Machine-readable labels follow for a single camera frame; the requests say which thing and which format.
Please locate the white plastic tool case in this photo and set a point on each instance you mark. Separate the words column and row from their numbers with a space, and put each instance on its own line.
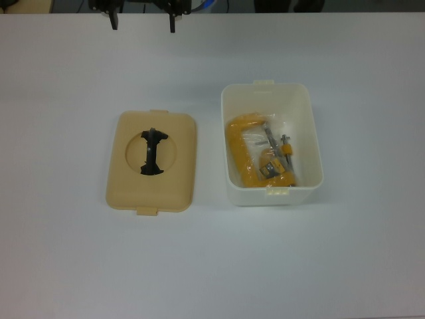
column 312, row 156

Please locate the yellow clamp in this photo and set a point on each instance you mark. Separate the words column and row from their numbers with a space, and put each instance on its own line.
column 236, row 149

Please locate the clear plastic bag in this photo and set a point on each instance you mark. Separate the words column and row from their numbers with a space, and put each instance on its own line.
column 255, row 136

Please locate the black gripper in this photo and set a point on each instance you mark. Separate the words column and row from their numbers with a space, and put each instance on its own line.
column 146, row 1

